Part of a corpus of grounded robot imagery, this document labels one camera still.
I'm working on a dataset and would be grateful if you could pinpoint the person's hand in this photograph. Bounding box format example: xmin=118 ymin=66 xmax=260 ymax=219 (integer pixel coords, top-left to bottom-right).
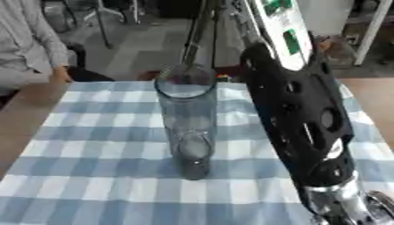
xmin=49 ymin=65 xmax=76 ymax=83

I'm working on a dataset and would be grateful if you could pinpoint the clear glass cylinder vase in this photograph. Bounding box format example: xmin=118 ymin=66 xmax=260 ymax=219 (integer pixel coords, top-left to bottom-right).
xmin=152 ymin=62 xmax=221 ymax=181

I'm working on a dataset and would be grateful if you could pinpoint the black chair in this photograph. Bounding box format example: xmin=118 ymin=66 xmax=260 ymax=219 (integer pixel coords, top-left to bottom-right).
xmin=64 ymin=42 xmax=117 ymax=83

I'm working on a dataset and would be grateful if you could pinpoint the person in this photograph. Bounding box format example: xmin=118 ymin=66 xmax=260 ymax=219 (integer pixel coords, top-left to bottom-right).
xmin=0 ymin=0 xmax=76 ymax=92

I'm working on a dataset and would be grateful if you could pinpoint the office chair with wheeled base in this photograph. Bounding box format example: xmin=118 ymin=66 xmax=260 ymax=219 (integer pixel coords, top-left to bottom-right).
xmin=40 ymin=0 xmax=143 ymax=50

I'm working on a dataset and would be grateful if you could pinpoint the black tripod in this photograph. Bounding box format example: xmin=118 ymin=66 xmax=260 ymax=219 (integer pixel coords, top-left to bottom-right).
xmin=179 ymin=0 xmax=223 ymax=69

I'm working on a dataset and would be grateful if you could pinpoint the white post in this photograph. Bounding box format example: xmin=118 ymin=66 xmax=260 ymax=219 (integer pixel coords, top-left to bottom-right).
xmin=352 ymin=0 xmax=394 ymax=67

